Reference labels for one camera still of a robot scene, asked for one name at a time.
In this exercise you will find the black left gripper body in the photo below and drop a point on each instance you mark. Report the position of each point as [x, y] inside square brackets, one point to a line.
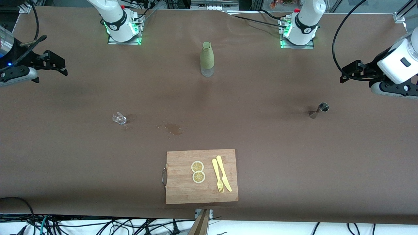
[370, 69]

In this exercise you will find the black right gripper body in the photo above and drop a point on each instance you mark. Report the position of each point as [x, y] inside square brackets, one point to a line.
[28, 58]

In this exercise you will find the steel jigger measuring cup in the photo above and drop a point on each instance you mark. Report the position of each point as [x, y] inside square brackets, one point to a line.
[323, 107]

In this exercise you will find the clear glass shaker cup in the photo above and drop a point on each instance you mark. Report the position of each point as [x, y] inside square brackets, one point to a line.
[120, 119]

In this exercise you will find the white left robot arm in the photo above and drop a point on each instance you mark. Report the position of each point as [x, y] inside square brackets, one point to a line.
[307, 23]

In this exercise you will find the brown table cover sheet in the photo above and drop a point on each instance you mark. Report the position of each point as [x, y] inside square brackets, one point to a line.
[294, 163]

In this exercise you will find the small metal bits on table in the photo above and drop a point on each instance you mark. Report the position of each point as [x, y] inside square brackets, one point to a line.
[174, 130]

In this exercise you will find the green bottle with clear base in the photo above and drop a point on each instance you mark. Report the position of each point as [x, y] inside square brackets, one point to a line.
[207, 55]

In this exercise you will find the grey power strip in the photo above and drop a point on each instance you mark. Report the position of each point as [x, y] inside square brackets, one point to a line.
[214, 4]

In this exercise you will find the yellow plastic knife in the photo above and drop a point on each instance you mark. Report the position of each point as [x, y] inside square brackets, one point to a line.
[222, 169]

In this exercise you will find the yellow plastic fork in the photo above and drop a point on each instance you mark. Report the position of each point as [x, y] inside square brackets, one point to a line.
[216, 169]

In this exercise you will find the lemon slice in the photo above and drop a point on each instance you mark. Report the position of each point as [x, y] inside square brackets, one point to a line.
[197, 166]
[198, 177]

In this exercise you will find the wooden cutting board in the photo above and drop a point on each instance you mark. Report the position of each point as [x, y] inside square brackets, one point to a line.
[183, 189]

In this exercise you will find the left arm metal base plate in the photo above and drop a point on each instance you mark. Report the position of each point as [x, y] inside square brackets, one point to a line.
[310, 47]

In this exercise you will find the aluminium frame corner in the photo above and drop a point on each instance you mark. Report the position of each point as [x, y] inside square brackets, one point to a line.
[400, 16]
[26, 8]

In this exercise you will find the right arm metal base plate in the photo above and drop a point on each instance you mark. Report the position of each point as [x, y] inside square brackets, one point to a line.
[112, 42]

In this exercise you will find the small metal bracket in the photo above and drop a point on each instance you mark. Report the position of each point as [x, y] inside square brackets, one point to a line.
[211, 212]

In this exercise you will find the wooden post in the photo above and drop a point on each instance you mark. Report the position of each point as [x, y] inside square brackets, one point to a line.
[200, 225]

